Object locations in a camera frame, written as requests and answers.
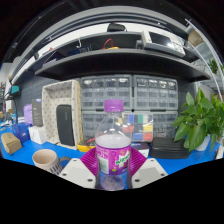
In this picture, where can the small white-labelled box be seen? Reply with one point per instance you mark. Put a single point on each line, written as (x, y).
(140, 149)

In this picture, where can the green potted plant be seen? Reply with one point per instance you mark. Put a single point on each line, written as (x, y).
(198, 120)

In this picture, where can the purple bag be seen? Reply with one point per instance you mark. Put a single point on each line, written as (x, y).
(27, 114)

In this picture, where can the black wall shelf unit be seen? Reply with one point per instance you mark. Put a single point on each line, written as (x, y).
(116, 65)

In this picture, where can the beige perforated tray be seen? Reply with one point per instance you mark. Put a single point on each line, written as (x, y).
(49, 110)

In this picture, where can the grey small-parts drawer cabinet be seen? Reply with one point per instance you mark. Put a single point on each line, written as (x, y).
(165, 123)
(106, 88)
(90, 123)
(155, 91)

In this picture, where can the beige patterned mug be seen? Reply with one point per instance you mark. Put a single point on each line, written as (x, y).
(46, 160)

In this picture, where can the dark grey flat box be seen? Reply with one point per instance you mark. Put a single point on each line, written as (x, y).
(37, 112)

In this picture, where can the purple-capped clear drink bottle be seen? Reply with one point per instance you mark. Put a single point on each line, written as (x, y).
(113, 156)

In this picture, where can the white box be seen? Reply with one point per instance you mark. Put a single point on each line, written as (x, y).
(37, 135)

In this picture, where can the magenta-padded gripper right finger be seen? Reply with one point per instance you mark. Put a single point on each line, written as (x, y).
(150, 171)

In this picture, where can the black rectangular speaker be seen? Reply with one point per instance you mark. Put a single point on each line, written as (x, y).
(65, 125)

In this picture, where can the brown cardboard box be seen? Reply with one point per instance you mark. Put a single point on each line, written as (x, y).
(11, 143)

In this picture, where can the black flat case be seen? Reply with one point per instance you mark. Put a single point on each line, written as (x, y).
(168, 148)

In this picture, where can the white shelf unit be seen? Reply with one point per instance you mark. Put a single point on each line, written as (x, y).
(213, 66)

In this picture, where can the clear organiser box colourful contents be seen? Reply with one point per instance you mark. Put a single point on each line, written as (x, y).
(141, 128)

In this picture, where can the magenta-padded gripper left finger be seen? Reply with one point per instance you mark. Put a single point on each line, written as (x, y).
(77, 172)

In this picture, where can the yellow multimeter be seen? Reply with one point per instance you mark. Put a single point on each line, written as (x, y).
(83, 146)

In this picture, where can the blue box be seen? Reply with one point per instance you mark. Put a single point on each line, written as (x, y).
(21, 132)

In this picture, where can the small white block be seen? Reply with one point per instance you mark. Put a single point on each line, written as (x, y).
(220, 152)

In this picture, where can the teal device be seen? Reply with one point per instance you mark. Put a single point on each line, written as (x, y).
(14, 90)

